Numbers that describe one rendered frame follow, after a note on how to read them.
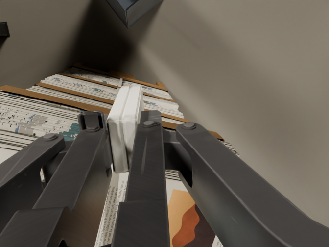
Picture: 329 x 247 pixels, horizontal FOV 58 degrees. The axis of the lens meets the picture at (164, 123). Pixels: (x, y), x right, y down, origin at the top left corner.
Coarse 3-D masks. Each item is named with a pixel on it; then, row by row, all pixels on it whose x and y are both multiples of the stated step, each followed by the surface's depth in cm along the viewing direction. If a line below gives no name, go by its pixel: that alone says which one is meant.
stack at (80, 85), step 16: (80, 64) 119; (48, 80) 75; (64, 80) 82; (80, 80) 88; (96, 80) 97; (112, 80) 105; (64, 96) 64; (80, 96) 70; (96, 96) 74; (112, 96) 80; (144, 96) 90; (160, 96) 104; (176, 112) 81
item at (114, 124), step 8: (120, 88) 20; (128, 88) 20; (120, 96) 18; (128, 96) 18; (120, 104) 16; (112, 112) 15; (120, 112) 15; (112, 120) 14; (120, 120) 14; (112, 128) 14; (120, 128) 14; (112, 136) 14; (120, 136) 14; (112, 144) 14; (120, 144) 15; (112, 152) 15; (120, 152) 15; (120, 160) 15; (120, 168) 15
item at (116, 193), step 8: (112, 176) 31; (120, 176) 31; (112, 184) 31; (120, 184) 31; (112, 192) 31; (120, 192) 31; (112, 200) 31; (120, 200) 31; (104, 208) 32; (112, 208) 32; (104, 216) 32; (112, 216) 32; (104, 224) 32; (112, 224) 32; (104, 232) 32; (112, 232) 32; (104, 240) 33
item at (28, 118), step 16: (0, 96) 41; (16, 96) 45; (0, 112) 36; (16, 112) 37; (32, 112) 39; (48, 112) 40; (64, 112) 42; (80, 112) 44; (0, 128) 33; (16, 128) 33; (32, 128) 34; (48, 128) 36; (64, 128) 37; (0, 144) 29; (16, 144) 30; (0, 160) 28
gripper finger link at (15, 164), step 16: (32, 144) 13; (48, 144) 13; (64, 144) 13; (16, 160) 11; (32, 160) 11; (48, 160) 12; (0, 176) 10; (16, 176) 10; (32, 176) 11; (0, 192) 10; (16, 192) 10; (32, 192) 11; (0, 208) 10; (16, 208) 10; (0, 224) 10
